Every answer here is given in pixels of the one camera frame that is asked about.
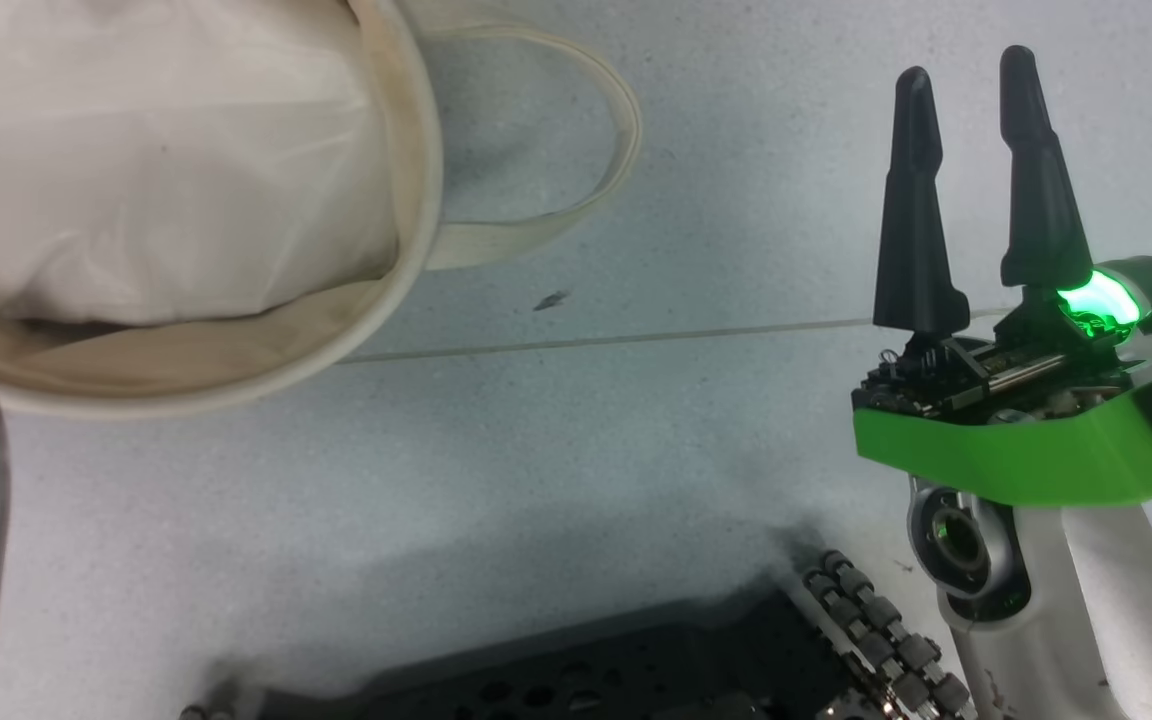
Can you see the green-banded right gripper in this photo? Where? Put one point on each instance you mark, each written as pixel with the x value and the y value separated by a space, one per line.
pixel 1036 460

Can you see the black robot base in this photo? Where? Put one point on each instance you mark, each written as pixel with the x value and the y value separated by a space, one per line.
pixel 636 670

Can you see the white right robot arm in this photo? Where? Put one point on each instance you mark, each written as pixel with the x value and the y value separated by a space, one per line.
pixel 1106 600

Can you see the cream fabric laundry basket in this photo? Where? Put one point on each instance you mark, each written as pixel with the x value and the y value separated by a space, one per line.
pixel 236 360

